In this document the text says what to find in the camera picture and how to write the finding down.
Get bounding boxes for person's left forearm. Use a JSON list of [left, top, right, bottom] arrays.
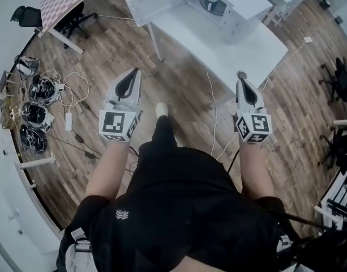
[[84, 139, 132, 201]]

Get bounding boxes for grey shoulder strap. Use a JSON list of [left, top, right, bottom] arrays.
[[64, 227, 98, 272]]

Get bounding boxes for white microwave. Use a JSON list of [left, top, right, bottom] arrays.
[[125, 0, 273, 45]]

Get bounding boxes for grey cup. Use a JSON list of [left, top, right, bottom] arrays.
[[200, 0, 220, 11]]

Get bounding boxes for white table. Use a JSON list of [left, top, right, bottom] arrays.
[[146, 6, 289, 110]]

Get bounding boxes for white long desk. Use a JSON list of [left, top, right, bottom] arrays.
[[0, 117, 65, 272]]

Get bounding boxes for person's black shirt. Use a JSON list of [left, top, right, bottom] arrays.
[[55, 140, 303, 272]]

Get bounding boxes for black metal rack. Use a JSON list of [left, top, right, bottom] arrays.
[[314, 151, 347, 233]]

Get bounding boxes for black office chair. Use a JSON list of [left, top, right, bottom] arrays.
[[318, 56, 347, 105], [316, 125, 347, 171], [10, 5, 44, 28], [54, 1, 99, 50]]

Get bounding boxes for person's right forearm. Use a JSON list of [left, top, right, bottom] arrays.
[[237, 140, 276, 201]]

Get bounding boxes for person's black trousers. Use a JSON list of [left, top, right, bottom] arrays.
[[151, 114, 179, 152]]

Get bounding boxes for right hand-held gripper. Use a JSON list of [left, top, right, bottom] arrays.
[[232, 71, 273, 143]]

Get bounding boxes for white cable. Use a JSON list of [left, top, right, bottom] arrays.
[[259, 41, 307, 94], [38, 69, 91, 113], [204, 66, 238, 160]]

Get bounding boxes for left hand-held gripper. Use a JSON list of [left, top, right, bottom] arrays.
[[98, 68, 144, 143]]

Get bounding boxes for patterned top table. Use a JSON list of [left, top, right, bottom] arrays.
[[37, 0, 113, 56]]

